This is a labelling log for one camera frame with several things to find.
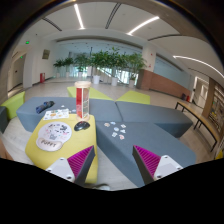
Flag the grey ottoman front right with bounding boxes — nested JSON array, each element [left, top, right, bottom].
[[96, 121, 196, 187]]

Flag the lime green ottoman back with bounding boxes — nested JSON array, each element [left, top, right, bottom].
[[66, 86, 151, 106]]

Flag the wooden bench black legs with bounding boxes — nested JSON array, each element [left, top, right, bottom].
[[175, 101, 220, 151]]

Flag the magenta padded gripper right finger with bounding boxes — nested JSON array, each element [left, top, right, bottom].
[[132, 145, 182, 185]]

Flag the black computer mouse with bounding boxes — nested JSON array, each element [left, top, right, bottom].
[[74, 121, 90, 131]]

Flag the red fire extinguisher box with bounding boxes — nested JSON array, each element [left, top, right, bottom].
[[40, 73, 45, 83]]

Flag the round cartoon mouse pad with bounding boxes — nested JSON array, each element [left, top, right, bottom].
[[36, 121, 72, 152]]

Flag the potted plant white pot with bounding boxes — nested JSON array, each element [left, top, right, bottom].
[[90, 51, 107, 84], [108, 47, 125, 86]]

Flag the dark blue folded cloth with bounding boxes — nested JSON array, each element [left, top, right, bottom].
[[36, 101, 55, 114]]

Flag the yellow ottoman seat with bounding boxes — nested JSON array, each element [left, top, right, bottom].
[[24, 113, 99, 185]]

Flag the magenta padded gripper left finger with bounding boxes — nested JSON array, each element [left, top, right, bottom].
[[46, 146, 95, 186]]

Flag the grey ottoman back left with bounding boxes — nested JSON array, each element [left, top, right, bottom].
[[16, 97, 122, 132]]

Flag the potted plant centre white pot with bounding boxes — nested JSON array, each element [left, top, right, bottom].
[[108, 47, 125, 86]]

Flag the grey ottoman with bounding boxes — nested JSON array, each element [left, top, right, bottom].
[[116, 101, 193, 138], [96, 121, 196, 187], [16, 97, 122, 132]]

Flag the sticker sheet paper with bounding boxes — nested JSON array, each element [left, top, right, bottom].
[[43, 109, 69, 120]]

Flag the lime green seat left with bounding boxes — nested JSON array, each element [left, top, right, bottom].
[[2, 92, 25, 120]]

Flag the grey ottoman back right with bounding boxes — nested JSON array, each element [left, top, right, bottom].
[[116, 101, 193, 138]]

